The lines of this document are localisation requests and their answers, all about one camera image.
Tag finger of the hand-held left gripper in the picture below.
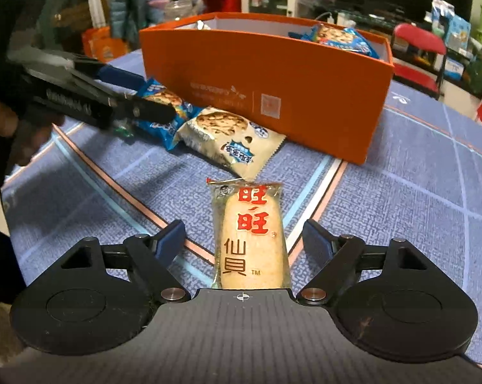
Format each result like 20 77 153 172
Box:
67 58 146 91
35 74 176 129

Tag orange paper bag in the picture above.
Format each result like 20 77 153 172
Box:
81 26 130 62

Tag blue cookie packet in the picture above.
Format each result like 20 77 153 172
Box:
288 23 380 59
135 78 204 151

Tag small green wrapper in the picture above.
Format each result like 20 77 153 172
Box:
111 122 135 140

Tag cream cookie packet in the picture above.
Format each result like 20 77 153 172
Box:
173 106 287 180

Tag person's left hand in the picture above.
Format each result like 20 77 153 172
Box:
0 98 66 167

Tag blue white carton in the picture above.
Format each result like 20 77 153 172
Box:
431 0 471 46

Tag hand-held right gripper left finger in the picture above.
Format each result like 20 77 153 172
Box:
35 219 187 304

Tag red chair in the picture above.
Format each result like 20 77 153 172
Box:
391 23 447 99

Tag blue checked tablecloth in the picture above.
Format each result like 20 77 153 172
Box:
1 48 482 369

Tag dark puffer jacket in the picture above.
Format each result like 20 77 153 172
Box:
109 0 178 51

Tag glass jar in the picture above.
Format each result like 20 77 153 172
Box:
163 0 196 22

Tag orange cardboard box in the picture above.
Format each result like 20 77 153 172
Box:
139 12 396 165

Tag rice cracker packet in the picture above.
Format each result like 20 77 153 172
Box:
206 178 292 291

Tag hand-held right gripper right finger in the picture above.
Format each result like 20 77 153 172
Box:
296 219 452 305

